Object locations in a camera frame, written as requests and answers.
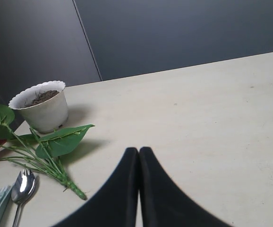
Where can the green artificial plant sprig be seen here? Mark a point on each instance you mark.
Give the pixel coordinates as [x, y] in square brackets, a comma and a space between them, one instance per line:
[41, 154]

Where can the white flower pot with soil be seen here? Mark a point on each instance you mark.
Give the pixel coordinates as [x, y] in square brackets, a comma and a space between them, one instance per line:
[46, 116]

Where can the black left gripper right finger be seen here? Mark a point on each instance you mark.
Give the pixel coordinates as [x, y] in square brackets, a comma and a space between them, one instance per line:
[163, 203]

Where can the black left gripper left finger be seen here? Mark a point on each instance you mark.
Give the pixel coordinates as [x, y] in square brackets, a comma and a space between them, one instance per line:
[115, 204]

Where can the steel spork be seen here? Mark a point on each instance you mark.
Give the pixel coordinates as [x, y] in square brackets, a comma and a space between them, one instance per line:
[21, 192]

